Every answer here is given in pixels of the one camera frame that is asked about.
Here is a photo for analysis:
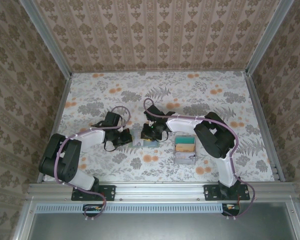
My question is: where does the light green card holder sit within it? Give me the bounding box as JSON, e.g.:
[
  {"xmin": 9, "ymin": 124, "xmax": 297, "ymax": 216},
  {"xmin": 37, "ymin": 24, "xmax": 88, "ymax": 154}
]
[{"xmin": 129, "ymin": 131, "xmax": 159, "ymax": 149}]

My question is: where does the tan orange card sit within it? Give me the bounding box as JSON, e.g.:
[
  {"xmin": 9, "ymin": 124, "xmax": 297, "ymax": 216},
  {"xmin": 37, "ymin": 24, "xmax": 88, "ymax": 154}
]
[{"xmin": 176, "ymin": 143, "xmax": 196, "ymax": 153}]

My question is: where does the plain teal card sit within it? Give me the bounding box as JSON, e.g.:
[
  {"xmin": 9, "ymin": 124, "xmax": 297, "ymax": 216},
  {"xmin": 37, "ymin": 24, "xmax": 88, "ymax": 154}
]
[{"xmin": 176, "ymin": 136, "xmax": 196, "ymax": 145}]

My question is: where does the clear acrylic card stand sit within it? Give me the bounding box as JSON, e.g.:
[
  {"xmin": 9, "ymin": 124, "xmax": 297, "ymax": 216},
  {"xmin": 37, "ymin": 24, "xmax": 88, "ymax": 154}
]
[{"xmin": 173, "ymin": 135, "xmax": 197, "ymax": 165}]

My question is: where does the floral patterned table cover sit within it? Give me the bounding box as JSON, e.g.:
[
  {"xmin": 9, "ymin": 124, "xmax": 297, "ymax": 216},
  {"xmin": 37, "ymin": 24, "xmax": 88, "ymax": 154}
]
[{"xmin": 43, "ymin": 71, "xmax": 276, "ymax": 183}]

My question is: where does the aluminium front beam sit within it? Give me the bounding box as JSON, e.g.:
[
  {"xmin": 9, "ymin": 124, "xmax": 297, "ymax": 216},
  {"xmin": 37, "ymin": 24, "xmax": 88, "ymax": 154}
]
[{"xmin": 26, "ymin": 182, "xmax": 298, "ymax": 202}]

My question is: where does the grey sheet metal panel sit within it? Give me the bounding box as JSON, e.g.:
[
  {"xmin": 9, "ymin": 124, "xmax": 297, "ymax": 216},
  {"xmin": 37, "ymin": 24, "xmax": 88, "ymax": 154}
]
[{"xmin": 29, "ymin": 212, "xmax": 295, "ymax": 240}]

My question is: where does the right gripper thin black cable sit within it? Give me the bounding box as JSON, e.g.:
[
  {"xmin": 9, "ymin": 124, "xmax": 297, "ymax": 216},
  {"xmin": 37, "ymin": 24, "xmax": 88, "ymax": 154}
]
[{"xmin": 153, "ymin": 130, "xmax": 169, "ymax": 142}]

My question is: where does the gripper thin black cable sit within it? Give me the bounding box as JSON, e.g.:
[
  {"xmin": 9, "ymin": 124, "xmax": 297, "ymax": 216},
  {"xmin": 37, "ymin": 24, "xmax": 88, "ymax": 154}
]
[
  {"xmin": 153, "ymin": 130, "xmax": 169, "ymax": 142},
  {"xmin": 103, "ymin": 139, "xmax": 118, "ymax": 153}
]

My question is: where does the left gripper thin black cable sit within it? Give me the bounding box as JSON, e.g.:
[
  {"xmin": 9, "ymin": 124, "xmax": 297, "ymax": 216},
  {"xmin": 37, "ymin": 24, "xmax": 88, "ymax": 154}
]
[{"xmin": 103, "ymin": 139, "xmax": 118, "ymax": 153}]

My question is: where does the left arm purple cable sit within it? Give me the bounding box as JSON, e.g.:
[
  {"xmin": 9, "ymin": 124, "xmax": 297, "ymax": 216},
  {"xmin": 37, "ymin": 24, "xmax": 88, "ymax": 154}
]
[{"xmin": 54, "ymin": 105, "xmax": 131, "ymax": 222}]

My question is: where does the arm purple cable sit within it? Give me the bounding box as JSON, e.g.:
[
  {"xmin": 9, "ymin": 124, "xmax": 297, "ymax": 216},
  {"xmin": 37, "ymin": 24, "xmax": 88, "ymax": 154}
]
[
  {"xmin": 142, "ymin": 97, "xmax": 256, "ymax": 221},
  {"xmin": 54, "ymin": 105, "xmax": 131, "ymax": 222}
]

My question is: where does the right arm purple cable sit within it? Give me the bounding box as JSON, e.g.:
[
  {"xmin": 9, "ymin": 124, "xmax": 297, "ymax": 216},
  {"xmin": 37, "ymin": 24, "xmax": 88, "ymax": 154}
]
[{"xmin": 142, "ymin": 97, "xmax": 256, "ymax": 221}]

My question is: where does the aluminium side rail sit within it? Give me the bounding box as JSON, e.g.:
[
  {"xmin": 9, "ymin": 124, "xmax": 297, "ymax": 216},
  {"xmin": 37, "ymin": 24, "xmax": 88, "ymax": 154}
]
[
  {"xmin": 243, "ymin": 71, "xmax": 286, "ymax": 183},
  {"xmin": 36, "ymin": 72, "xmax": 73, "ymax": 185}
]

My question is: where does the slotted grey cable duct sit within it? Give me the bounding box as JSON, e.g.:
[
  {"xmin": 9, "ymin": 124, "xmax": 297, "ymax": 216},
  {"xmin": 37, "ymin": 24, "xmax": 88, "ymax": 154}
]
[{"xmin": 35, "ymin": 202, "xmax": 241, "ymax": 214}]

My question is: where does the aluminium corner post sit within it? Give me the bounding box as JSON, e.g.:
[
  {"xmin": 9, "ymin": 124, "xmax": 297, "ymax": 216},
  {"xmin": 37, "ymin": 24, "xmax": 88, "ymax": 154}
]
[
  {"xmin": 21, "ymin": 0, "xmax": 73, "ymax": 77},
  {"xmin": 244, "ymin": 0, "xmax": 284, "ymax": 75}
]

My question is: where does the aluminium frame strut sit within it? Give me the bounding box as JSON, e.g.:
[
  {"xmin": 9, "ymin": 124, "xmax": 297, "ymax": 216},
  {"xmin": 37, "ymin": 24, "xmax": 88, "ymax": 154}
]
[
  {"xmin": 13, "ymin": 199, "xmax": 38, "ymax": 240},
  {"xmin": 286, "ymin": 201, "xmax": 300, "ymax": 240}
]

